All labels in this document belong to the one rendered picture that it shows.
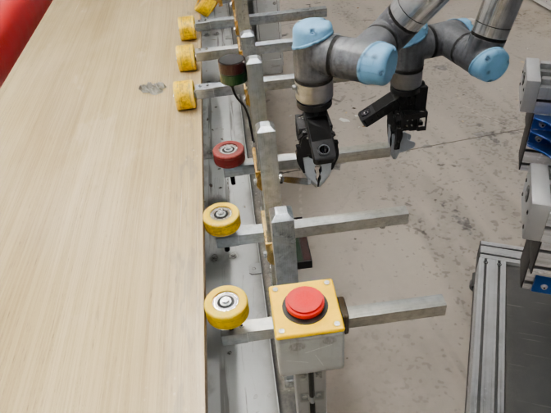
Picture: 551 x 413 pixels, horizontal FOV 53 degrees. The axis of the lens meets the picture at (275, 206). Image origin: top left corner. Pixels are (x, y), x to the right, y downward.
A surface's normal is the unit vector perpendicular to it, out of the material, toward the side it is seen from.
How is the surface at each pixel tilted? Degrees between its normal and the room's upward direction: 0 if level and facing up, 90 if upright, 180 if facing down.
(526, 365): 0
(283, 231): 90
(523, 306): 0
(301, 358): 90
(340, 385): 0
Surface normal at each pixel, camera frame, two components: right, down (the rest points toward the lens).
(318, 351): 0.11, 0.62
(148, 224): -0.07, -0.77
